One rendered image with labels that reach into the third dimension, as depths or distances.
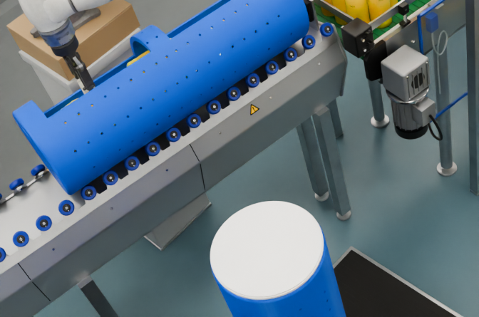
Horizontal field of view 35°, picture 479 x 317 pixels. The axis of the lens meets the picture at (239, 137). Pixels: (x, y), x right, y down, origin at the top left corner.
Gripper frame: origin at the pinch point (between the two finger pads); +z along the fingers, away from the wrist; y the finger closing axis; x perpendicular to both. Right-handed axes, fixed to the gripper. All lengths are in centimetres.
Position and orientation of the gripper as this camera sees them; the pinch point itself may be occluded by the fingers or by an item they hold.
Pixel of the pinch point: (89, 90)
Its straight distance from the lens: 224.8
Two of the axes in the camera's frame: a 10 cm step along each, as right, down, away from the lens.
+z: 2.4, 6.6, 7.1
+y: 5.7, 5.0, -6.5
